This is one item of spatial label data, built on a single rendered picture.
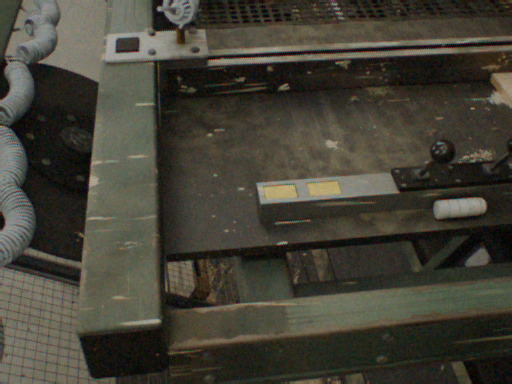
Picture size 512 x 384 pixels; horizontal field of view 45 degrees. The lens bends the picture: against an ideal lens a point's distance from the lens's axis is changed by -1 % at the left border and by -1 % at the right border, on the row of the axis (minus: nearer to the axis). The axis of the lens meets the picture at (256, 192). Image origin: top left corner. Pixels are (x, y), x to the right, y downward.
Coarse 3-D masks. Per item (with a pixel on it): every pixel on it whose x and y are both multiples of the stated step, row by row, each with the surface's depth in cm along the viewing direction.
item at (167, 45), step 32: (160, 32) 121; (192, 32) 121; (192, 64) 119; (224, 64) 120; (256, 64) 120; (288, 64) 121; (320, 64) 122; (352, 64) 123; (384, 64) 124; (416, 64) 125; (448, 64) 126; (480, 64) 127; (192, 96) 123
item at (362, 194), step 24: (264, 192) 97; (360, 192) 98; (384, 192) 98; (408, 192) 98; (432, 192) 99; (456, 192) 99; (480, 192) 100; (504, 192) 101; (264, 216) 97; (288, 216) 98; (312, 216) 99
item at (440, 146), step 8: (432, 144) 89; (440, 144) 88; (448, 144) 88; (432, 152) 89; (440, 152) 88; (448, 152) 88; (432, 160) 90; (440, 160) 88; (448, 160) 88; (424, 168) 96; (416, 176) 98; (424, 176) 98
